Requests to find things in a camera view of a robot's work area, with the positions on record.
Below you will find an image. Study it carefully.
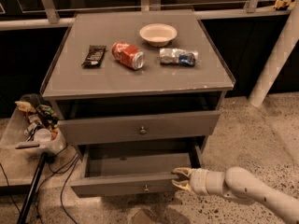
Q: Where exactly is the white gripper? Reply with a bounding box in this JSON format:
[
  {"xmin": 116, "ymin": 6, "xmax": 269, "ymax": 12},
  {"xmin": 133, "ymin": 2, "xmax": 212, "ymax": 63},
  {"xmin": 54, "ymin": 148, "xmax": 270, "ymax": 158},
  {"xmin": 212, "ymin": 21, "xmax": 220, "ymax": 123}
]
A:
[{"xmin": 172, "ymin": 167, "xmax": 208, "ymax": 195}]

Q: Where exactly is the grey drawer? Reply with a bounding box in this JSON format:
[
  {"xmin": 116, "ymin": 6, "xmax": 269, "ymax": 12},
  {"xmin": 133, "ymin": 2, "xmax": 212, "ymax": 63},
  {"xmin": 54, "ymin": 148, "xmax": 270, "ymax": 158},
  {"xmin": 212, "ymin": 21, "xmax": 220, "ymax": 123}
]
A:
[
  {"xmin": 71, "ymin": 142, "xmax": 200, "ymax": 198},
  {"xmin": 58, "ymin": 111, "xmax": 220, "ymax": 146}
]

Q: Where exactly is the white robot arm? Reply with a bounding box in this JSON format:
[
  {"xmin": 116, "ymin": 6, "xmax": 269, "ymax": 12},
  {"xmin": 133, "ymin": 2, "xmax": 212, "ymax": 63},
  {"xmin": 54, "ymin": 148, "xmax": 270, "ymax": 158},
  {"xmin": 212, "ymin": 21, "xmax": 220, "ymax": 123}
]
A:
[{"xmin": 172, "ymin": 167, "xmax": 299, "ymax": 224}]

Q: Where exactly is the grey top drawer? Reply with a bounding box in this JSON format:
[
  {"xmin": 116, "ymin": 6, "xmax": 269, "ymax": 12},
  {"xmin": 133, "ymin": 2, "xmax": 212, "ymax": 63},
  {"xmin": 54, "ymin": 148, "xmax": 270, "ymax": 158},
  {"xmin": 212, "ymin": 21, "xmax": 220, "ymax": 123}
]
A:
[{"xmin": 58, "ymin": 111, "xmax": 220, "ymax": 146}]

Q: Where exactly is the grey drawer cabinet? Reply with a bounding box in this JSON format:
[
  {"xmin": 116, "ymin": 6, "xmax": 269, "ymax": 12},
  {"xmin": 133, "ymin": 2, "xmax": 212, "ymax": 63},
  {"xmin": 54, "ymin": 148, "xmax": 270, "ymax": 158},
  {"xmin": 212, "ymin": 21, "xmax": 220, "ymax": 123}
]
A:
[{"xmin": 39, "ymin": 9, "xmax": 235, "ymax": 191}]

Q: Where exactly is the crumpled silver blue bag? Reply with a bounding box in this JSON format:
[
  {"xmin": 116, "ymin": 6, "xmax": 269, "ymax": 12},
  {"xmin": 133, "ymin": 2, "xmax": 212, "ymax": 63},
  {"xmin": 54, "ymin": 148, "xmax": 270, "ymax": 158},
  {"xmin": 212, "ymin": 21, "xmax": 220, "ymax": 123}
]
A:
[{"xmin": 160, "ymin": 49, "xmax": 198, "ymax": 67}]

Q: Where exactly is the red soda can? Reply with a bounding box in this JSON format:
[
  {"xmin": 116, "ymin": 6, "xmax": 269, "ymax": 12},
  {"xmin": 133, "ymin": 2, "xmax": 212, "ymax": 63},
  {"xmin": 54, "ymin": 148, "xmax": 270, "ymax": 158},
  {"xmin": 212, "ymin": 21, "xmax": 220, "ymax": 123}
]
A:
[{"xmin": 112, "ymin": 42, "xmax": 145, "ymax": 70}]

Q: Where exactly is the white paper bowl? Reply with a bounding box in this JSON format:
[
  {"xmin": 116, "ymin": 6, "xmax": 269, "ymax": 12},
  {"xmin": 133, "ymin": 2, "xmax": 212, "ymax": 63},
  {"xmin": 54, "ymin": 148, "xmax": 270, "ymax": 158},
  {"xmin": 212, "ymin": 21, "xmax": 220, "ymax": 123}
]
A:
[{"xmin": 139, "ymin": 23, "xmax": 178, "ymax": 48}]

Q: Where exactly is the black pole stand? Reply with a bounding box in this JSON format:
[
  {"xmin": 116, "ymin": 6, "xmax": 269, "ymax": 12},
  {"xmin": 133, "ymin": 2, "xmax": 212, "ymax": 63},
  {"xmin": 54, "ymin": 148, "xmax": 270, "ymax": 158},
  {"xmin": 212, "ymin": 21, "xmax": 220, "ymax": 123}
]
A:
[{"xmin": 17, "ymin": 152, "xmax": 48, "ymax": 224}]

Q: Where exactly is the black snack bar wrapper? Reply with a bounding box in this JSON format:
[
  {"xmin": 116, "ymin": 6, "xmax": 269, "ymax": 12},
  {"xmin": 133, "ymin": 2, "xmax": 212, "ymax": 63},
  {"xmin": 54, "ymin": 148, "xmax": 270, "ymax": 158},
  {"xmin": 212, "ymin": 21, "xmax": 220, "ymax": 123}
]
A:
[{"xmin": 81, "ymin": 45, "xmax": 107, "ymax": 68}]

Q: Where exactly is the clear plastic trash bin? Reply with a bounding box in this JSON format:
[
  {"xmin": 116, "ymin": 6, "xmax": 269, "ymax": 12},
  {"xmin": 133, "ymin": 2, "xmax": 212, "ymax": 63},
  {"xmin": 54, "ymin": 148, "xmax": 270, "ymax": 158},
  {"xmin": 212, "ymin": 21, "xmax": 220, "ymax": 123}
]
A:
[{"xmin": 1, "ymin": 94, "xmax": 66, "ymax": 157}]

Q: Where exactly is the yellow clamp on railing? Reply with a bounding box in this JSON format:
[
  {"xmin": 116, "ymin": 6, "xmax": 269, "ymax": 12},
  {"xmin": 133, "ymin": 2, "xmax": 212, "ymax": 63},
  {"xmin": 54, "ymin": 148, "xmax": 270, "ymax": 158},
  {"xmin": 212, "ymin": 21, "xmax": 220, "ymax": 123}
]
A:
[{"xmin": 274, "ymin": 0, "xmax": 294, "ymax": 10}]

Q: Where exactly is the metal window railing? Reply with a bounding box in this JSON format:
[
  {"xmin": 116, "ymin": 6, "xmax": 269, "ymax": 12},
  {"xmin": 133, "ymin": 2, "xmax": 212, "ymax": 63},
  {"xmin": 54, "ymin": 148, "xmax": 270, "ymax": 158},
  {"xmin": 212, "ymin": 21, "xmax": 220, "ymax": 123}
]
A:
[{"xmin": 0, "ymin": 0, "xmax": 299, "ymax": 32}]

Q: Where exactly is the black floor cable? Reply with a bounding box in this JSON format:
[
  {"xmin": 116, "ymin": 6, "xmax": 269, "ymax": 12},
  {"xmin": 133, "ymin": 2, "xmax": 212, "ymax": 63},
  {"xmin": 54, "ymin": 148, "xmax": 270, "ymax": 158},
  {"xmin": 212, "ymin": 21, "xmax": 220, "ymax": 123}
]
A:
[{"xmin": 33, "ymin": 145, "xmax": 80, "ymax": 224}]

